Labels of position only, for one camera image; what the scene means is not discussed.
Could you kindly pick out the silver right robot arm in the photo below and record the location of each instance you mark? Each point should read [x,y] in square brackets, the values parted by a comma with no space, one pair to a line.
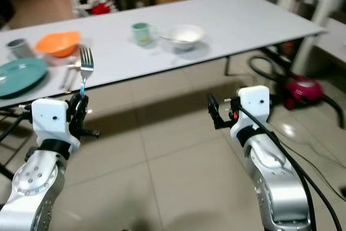
[275,187]

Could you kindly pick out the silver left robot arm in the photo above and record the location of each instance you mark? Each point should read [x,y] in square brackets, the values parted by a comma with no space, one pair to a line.
[32,193]

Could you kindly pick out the teal plate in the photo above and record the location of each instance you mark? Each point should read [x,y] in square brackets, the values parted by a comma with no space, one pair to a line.
[21,76]

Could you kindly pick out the orange bowl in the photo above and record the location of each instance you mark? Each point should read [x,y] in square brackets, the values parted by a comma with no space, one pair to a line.
[57,43]

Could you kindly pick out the white bowl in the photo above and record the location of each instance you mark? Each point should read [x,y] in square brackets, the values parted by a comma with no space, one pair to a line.
[185,35]

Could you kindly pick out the metal cup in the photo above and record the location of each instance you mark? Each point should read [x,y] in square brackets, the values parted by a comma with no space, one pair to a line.
[21,49]

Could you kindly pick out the magenta vacuum cleaner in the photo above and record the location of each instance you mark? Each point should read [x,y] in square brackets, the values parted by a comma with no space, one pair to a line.
[303,90]

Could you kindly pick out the green mug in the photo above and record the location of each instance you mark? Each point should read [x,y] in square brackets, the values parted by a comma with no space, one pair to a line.
[142,34]

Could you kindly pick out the red and white toy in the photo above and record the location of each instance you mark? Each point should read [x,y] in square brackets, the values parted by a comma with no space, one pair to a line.
[98,4]

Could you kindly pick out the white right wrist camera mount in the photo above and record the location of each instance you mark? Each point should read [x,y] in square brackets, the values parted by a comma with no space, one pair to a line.
[254,106]

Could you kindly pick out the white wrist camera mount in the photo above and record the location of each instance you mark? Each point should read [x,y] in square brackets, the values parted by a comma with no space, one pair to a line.
[50,120]
[254,106]

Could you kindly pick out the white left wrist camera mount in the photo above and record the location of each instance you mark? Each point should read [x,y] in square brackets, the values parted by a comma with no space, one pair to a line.
[50,120]

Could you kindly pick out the black table leg frame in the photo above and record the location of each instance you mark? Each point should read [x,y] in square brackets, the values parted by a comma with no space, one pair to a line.
[8,171]

